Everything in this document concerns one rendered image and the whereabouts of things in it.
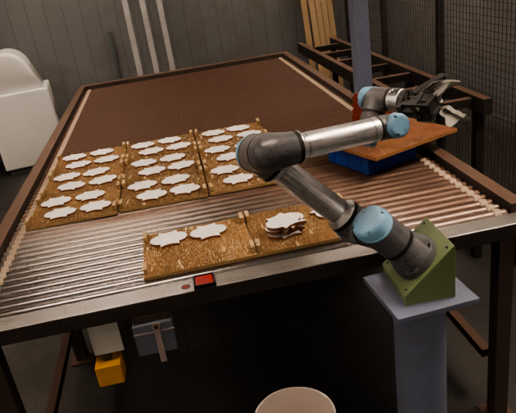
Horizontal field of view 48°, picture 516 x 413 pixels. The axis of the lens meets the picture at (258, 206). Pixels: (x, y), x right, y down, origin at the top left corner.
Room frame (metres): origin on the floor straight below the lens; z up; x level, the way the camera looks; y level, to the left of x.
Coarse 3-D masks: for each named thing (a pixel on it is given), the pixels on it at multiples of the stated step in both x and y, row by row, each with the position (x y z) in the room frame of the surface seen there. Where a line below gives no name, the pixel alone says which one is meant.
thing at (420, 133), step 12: (408, 132) 2.65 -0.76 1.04; (420, 132) 2.62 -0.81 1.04; (432, 132) 2.59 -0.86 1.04; (444, 132) 2.57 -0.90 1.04; (384, 144) 2.52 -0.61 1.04; (396, 144) 2.50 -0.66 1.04; (408, 144) 2.48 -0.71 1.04; (420, 144) 2.49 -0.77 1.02; (360, 156) 2.46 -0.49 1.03; (372, 156) 2.40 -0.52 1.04; (384, 156) 2.39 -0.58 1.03
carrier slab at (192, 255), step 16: (208, 224) 2.17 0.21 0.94; (224, 224) 2.15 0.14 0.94; (240, 224) 2.13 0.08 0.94; (192, 240) 2.04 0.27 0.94; (208, 240) 2.02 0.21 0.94; (224, 240) 2.00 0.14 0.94; (240, 240) 1.98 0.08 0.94; (144, 256) 1.96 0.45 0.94; (160, 256) 1.95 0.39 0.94; (176, 256) 1.93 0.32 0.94; (192, 256) 1.91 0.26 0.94; (208, 256) 1.89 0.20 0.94; (224, 256) 1.87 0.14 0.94; (240, 256) 1.85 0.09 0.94; (256, 256) 1.85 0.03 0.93; (160, 272) 1.83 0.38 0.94; (176, 272) 1.82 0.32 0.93
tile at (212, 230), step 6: (198, 228) 2.12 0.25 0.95; (204, 228) 2.11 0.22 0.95; (210, 228) 2.11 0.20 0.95; (216, 228) 2.10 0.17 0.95; (222, 228) 2.09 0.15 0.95; (192, 234) 2.07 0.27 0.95; (198, 234) 2.06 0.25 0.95; (204, 234) 2.05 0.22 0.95; (210, 234) 2.05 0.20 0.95; (216, 234) 2.04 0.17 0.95; (204, 240) 2.03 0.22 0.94
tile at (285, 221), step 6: (276, 216) 2.02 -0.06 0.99; (282, 216) 2.01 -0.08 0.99; (288, 216) 2.01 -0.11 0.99; (294, 216) 2.00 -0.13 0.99; (300, 216) 1.99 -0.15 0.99; (270, 222) 1.98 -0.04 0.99; (276, 222) 1.97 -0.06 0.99; (282, 222) 1.96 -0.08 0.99; (288, 222) 1.96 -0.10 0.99; (294, 222) 1.95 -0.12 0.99; (300, 222) 1.95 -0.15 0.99; (270, 228) 1.93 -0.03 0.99; (276, 228) 1.93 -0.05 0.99; (282, 228) 1.93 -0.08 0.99; (288, 228) 1.93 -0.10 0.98
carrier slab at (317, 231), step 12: (252, 216) 2.18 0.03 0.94; (264, 216) 2.16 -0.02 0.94; (312, 216) 2.10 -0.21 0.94; (252, 228) 2.07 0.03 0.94; (264, 228) 2.06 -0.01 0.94; (312, 228) 2.00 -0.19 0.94; (324, 228) 1.98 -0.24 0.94; (264, 240) 1.95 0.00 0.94; (276, 240) 1.94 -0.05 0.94; (288, 240) 1.92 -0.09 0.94; (300, 240) 1.91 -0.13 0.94; (312, 240) 1.90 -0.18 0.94; (324, 240) 1.88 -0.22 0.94; (336, 240) 1.89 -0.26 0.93; (264, 252) 1.86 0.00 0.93; (276, 252) 1.86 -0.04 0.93
